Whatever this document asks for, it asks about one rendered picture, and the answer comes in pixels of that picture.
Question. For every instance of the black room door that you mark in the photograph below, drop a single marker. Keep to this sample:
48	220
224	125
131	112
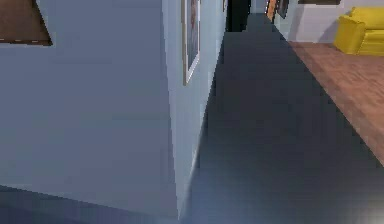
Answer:
237	15

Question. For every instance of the yellow sofa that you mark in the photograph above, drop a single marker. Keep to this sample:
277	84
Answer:
361	33

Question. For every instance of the pale framed wall picture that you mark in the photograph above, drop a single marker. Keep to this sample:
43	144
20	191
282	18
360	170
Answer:
191	36

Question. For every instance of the dark framed wall picture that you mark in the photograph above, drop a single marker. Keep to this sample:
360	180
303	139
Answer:
283	7

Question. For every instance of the dark wide wall picture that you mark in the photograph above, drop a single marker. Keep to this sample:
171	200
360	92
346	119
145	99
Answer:
318	1

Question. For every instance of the brown framed wall picture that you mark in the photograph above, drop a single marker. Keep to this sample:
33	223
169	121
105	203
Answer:
20	20

